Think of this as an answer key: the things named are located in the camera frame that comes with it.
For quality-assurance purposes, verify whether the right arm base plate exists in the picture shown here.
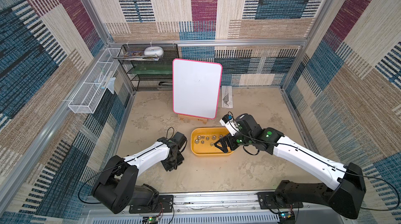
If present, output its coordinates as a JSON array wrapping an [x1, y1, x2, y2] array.
[[256, 191, 303, 210]]

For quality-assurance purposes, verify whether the white printed packet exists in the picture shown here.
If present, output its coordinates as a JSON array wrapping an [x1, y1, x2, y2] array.
[[221, 86, 233, 109]]

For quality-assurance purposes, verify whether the white wire wall basket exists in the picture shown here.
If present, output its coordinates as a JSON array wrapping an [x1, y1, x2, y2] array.
[[69, 48, 120, 114]]

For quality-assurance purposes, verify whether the white round device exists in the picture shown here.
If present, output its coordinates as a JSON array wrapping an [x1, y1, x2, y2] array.
[[144, 46, 164, 57]]

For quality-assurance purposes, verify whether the aluminium front rail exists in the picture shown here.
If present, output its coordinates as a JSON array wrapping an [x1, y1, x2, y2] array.
[[115, 187, 348, 224]]

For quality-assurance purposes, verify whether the magazine on shelf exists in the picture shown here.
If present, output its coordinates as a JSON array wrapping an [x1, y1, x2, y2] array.
[[113, 51, 164, 61]]

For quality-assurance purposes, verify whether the black wire shelf rack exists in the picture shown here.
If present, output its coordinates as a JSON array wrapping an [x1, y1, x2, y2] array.
[[118, 44, 179, 91]]

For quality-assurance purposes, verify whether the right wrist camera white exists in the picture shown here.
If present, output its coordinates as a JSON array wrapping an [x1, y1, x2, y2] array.
[[219, 114, 239, 136]]

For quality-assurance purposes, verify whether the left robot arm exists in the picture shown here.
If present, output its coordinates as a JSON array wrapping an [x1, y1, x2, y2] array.
[[91, 132, 188, 214]]

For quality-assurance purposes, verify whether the yellow plastic storage box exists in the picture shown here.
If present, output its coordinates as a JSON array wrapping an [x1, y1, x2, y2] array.
[[191, 127, 232, 157]]

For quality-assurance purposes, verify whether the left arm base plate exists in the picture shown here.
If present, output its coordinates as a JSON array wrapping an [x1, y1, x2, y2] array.
[[129, 195, 174, 214]]

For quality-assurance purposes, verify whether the pink framed whiteboard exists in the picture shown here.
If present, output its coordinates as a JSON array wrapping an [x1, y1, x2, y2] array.
[[172, 59, 222, 119]]

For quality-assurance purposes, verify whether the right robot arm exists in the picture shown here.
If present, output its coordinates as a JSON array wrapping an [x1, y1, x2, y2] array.
[[214, 113, 366, 219]]

